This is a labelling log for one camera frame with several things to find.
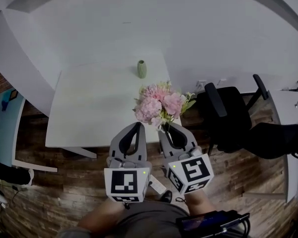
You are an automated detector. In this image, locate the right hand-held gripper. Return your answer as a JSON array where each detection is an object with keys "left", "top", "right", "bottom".
[{"left": 157, "top": 122, "right": 215, "bottom": 195}]

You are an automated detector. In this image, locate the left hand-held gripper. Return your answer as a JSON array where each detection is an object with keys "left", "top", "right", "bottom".
[{"left": 103, "top": 121, "right": 153, "bottom": 203}]

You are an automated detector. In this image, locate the pink artificial flowers bouquet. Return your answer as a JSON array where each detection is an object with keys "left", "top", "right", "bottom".
[{"left": 133, "top": 80, "right": 197, "bottom": 133}]

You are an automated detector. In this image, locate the person's right forearm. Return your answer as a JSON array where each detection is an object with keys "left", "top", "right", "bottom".
[{"left": 185, "top": 188, "right": 216, "bottom": 220}]

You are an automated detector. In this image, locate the person's left forearm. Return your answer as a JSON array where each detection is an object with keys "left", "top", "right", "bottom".
[{"left": 77, "top": 199, "right": 127, "bottom": 234}]

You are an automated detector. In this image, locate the white power strip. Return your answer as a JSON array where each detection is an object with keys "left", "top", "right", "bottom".
[{"left": 148, "top": 174, "right": 167, "bottom": 195}]

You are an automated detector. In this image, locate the person's black shoe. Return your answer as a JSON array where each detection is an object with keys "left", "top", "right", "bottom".
[{"left": 161, "top": 190, "right": 173, "bottom": 204}]

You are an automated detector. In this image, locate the black office chair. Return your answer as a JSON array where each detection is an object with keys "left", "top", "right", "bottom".
[{"left": 195, "top": 73, "right": 298, "bottom": 161}]

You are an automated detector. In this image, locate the person's gray shirt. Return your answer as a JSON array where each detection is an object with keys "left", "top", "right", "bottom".
[{"left": 56, "top": 199, "right": 191, "bottom": 238}]

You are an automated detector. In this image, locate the green ribbed vase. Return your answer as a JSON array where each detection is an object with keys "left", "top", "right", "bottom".
[{"left": 137, "top": 59, "right": 148, "bottom": 79}]

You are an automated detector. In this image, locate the black waist-worn device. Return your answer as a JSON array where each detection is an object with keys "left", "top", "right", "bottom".
[{"left": 175, "top": 209, "right": 251, "bottom": 238}]

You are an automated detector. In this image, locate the black bag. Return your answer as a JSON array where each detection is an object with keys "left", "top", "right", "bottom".
[{"left": 0, "top": 157, "right": 35, "bottom": 187}]

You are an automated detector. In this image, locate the light blue glass table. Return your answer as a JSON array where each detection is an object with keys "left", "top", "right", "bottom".
[{"left": 0, "top": 87, "right": 58, "bottom": 173}]

